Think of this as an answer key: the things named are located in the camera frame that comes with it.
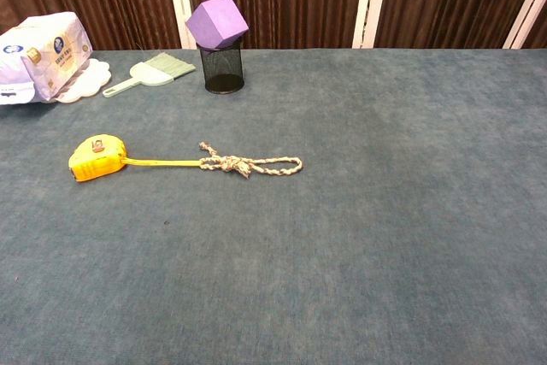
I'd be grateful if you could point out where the braided beige rope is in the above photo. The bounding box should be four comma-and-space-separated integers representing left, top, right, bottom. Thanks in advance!
197, 140, 303, 181

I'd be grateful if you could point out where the yellow tape measure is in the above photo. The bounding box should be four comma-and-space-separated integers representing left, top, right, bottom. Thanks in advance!
68, 133, 203, 183

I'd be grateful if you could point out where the pale green hand brush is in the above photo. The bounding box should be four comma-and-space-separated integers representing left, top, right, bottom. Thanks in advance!
102, 51, 197, 98

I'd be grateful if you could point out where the blue grey table cover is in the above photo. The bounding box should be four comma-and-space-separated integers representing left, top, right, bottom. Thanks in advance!
0, 47, 547, 365

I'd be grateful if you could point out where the black mesh pen holder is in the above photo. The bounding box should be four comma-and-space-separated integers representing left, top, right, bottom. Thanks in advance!
196, 37, 245, 95

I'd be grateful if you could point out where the purple foam cube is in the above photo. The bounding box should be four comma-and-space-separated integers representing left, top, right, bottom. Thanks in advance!
185, 0, 250, 50

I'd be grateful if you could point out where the white cloud-shaped dish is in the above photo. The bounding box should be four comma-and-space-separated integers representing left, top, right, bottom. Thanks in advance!
55, 58, 113, 104

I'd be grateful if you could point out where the white tissue pack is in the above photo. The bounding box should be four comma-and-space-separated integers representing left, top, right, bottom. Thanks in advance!
0, 11, 94, 106

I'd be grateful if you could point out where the white frame post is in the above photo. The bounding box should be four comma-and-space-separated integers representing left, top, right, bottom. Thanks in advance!
351, 0, 392, 50
163, 0, 197, 50
503, 0, 547, 50

